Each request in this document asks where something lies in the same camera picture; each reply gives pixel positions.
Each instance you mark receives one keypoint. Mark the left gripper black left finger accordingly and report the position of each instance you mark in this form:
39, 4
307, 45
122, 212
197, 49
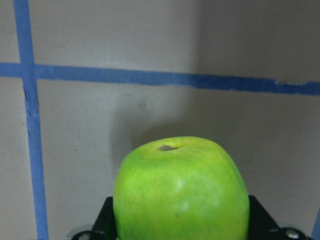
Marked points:
104, 227

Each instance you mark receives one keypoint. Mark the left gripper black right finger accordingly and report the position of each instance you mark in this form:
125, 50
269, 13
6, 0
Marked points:
261, 225

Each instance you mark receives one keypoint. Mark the green apple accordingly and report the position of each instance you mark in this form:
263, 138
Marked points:
180, 188

